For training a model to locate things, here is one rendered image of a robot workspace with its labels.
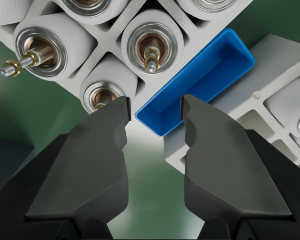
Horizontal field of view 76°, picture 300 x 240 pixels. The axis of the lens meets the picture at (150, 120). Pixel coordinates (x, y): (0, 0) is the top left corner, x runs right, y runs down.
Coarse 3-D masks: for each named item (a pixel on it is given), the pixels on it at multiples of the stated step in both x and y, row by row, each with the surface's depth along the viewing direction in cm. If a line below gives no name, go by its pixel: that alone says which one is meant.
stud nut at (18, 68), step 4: (8, 60) 22; (12, 60) 23; (4, 64) 23; (8, 64) 23; (12, 64) 23; (16, 64) 23; (20, 64) 23; (16, 68) 23; (20, 68) 23; (16, 72) 23; (20, 72) 24
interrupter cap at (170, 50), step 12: (144, 24) 26; (156, 24) 26; (132, 36) 27; (144, 36) 27; (156, 36) 27; (168, 36) 27; (132, 48) 28; (144, 48) 29; (168, 48) 28; (132, 60) 29; (168, 60) 29; (144, 72) 30; (156, 72) 30
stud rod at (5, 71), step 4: (20, 60) 24; (24, 60) 25; (28, 60) 25; (24, 64) 25; (28, 64) 25; (4, 68) 22; (8, 68) 22; (12, 68) 23; (0, 72) 22; (4, 72) 22; (8, 72) 22; (12, 72) 23
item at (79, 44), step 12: (60, 12) 36; (24, 24) 27; (36, 24) 27; (48, 24) 27; (60, 24) 29; (72, 24) 32; (60, 36) 28; (72, 36) 30; (84, 36) 34; (72, 48) 29; (84, 48) 34; (72, 60) 30; (84, 60) 37; (72, 72) 33
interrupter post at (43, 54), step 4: (36, 48) 27; (40, 48) 28; (44, 48) 28; (32, 52) 26; (36, 52) 26; (40, 52) 27; (44, 52) 28; (48, 52) 29; (40, 56) 27; (44, 56) 28; (48, 56) 29; (40, 60) 27; (44, 60) 28; (36, 64) 27
